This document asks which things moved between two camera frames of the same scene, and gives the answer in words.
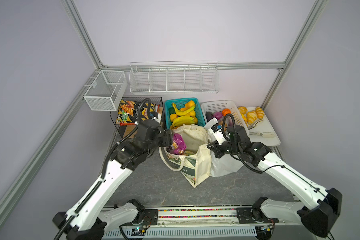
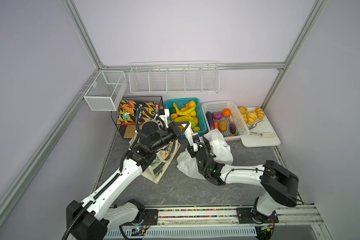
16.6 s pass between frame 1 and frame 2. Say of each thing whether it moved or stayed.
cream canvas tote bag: moved
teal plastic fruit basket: stayed
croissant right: stayed
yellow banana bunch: stayed
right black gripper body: moved
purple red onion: stayed
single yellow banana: stayed
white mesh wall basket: stayed
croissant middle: stayed
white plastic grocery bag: moved
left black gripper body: moved
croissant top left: stayed
